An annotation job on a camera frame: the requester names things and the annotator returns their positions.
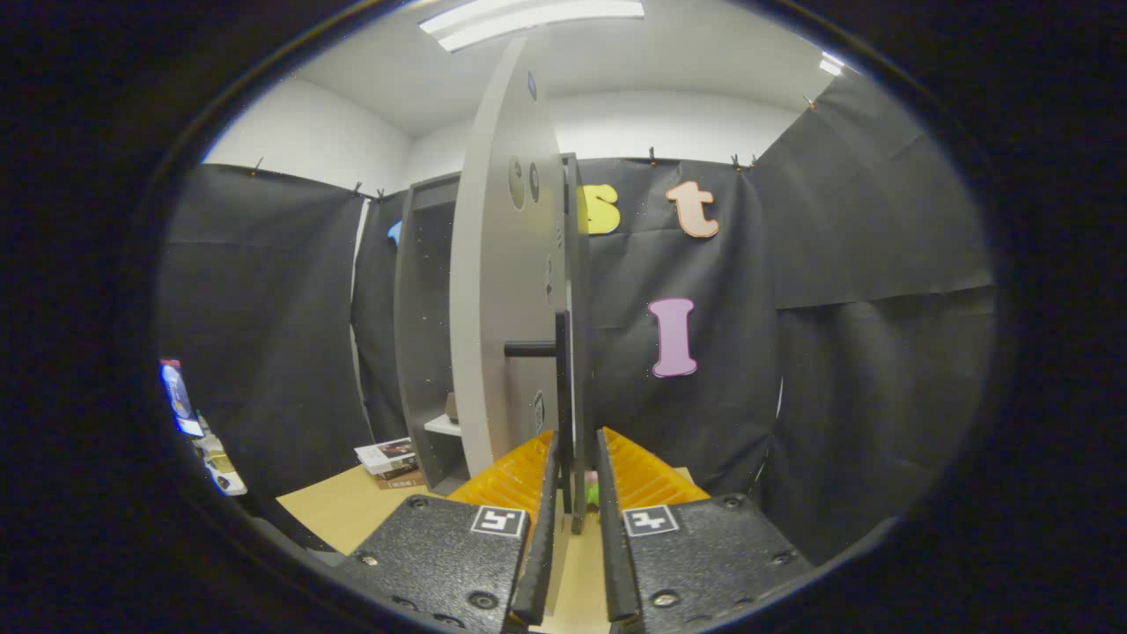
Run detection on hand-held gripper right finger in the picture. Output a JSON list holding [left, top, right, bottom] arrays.
[[596, 427, 815, 634]]

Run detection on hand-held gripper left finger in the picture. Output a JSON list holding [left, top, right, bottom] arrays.
[[339, 430, 561, 634]]

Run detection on grey shoe cabinet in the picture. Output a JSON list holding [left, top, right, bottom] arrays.
[[394, 154, 593, 496]]

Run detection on black door handle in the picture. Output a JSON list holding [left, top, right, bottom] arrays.
[[504, 310, 575, 520]]

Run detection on grey shoe cabinet door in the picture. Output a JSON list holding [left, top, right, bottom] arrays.
[[449, 35, 584, 617]]

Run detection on stack of books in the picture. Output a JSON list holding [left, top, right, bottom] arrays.
[[355, 438, 429, 490]]

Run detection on black backdrop cloth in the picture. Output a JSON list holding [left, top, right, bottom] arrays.
[[157, 70, 1000, 566]]

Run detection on pile of small items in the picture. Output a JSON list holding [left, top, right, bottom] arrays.
[[194, 414, 248, 497]]

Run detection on blue printed packet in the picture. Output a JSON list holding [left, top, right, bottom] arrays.
[[160, 358, 205, 439]]

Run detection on long ceiling light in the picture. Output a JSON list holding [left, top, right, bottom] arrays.
[[418, 0, 645, 52]]

